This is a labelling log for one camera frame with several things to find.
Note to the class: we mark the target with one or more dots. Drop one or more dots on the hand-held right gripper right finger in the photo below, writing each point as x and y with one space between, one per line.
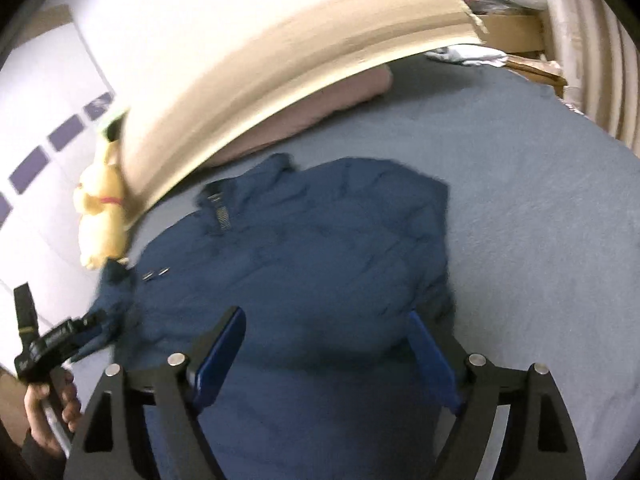
433 360

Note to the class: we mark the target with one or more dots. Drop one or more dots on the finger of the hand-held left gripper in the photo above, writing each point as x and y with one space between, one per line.
96 321

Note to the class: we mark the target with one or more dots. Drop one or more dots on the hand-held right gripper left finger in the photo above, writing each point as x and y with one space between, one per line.
220 355

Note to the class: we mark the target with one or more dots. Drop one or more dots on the navy blue padded jacket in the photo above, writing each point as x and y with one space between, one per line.
310 250

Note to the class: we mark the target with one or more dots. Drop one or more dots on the person's left forearm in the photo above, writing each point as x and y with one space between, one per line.
40 465

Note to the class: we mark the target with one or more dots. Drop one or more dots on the person's left hand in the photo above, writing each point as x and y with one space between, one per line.
47 417

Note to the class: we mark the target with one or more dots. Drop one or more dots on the yellow plush toy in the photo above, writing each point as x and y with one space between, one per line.
102 210

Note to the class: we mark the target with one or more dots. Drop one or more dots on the bed with grey sheet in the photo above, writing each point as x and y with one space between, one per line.
525 210

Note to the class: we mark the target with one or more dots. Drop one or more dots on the pink pillow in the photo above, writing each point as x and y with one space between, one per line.
320 110

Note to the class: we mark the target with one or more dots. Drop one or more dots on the beige bamboo mat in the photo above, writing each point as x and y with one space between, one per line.
260 90

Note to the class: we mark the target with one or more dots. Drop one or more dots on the white cloth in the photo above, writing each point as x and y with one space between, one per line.
465 55

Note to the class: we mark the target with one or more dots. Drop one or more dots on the cardboard box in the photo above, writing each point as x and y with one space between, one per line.
515 35

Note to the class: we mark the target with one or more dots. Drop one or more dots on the beige curtain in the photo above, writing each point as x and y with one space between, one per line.
595 45

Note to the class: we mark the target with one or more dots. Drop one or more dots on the plain purple wall panel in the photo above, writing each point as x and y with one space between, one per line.
3 210
29 170
65 132

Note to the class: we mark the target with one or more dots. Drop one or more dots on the purple wall panel with print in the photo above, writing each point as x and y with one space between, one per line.
97 105

